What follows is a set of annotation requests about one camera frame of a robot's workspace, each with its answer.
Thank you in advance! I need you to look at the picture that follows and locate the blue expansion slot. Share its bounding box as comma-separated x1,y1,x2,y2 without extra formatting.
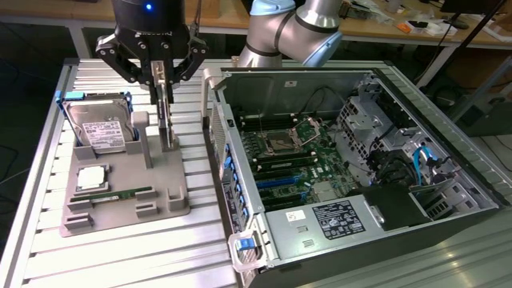
255,175,300,189

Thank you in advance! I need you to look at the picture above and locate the grey parts rack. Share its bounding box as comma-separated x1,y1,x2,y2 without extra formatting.
59,110,192,238

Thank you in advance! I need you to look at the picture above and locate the silver chipset heatsink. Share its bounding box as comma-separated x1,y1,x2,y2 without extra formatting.
311,181,339,201

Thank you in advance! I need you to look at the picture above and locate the blue disk carrier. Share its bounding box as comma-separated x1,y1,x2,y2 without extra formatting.
55,88,139,142

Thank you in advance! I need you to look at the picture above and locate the black wire bundle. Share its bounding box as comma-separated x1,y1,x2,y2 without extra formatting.
367,149,414,184

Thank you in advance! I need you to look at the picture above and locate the black monitor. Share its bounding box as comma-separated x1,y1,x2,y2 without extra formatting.
439,0,512,14

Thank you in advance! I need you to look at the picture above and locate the CPU socket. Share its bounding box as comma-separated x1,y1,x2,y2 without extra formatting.
263,131,298,155

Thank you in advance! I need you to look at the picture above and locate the silver disk bay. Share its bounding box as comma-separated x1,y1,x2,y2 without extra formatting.
335,95,402,157

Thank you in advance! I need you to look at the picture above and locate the plain grey case handle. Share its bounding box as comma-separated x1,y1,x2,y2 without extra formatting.
202,67,231,91

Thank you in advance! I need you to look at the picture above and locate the black open PC case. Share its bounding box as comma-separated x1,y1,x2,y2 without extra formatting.
202,66,507,288

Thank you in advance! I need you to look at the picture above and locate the silver hard disk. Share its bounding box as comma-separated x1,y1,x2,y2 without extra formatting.
66,97,135,155

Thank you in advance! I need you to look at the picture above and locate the black slanted pole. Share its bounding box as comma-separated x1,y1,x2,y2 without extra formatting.
414,0,508,86

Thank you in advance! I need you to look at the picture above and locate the black plastic shroud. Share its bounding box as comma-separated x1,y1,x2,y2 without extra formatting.
362,185,434,232

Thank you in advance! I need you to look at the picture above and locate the black looped wire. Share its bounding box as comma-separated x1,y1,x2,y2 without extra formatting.
303,86,346,116

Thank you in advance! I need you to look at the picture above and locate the black graphics card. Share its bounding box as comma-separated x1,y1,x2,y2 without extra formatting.
154,61,180,152

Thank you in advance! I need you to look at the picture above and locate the silver CPU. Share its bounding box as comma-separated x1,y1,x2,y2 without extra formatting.
78,167,110,190

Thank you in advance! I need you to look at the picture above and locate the blue wire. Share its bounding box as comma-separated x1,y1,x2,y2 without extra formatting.
411,145,438,188

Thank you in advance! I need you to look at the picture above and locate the metal socket cover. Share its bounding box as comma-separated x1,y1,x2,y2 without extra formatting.
290,115,327,142

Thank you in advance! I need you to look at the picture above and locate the green motherboard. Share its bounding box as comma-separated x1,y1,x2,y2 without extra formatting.
239,115,362,212

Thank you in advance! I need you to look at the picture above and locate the grey power supply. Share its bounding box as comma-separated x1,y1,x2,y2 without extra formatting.
263,194,386,261

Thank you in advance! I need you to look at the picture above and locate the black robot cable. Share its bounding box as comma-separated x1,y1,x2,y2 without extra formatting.
187,0,203,38

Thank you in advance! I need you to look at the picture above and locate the green RAM stick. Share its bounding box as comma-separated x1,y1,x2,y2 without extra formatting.
71,187,154,202

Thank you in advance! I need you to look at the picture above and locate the wooden workbench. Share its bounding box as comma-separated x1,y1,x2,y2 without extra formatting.
0,0,251,59
339,8,512,71

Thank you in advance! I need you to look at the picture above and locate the white plastic part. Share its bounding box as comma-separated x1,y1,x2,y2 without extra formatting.
423,20,459,37

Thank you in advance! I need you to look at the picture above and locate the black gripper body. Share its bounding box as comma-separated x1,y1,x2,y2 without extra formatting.
111,0,191,67

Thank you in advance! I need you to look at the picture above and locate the grey handle with blue latch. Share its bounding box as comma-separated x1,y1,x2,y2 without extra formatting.
227,230,267,272

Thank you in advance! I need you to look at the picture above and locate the orange and white device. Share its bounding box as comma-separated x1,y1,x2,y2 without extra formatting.
398,20,426,34

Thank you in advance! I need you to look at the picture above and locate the black expansion slot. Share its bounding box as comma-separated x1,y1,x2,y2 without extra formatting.
262,192,306,211

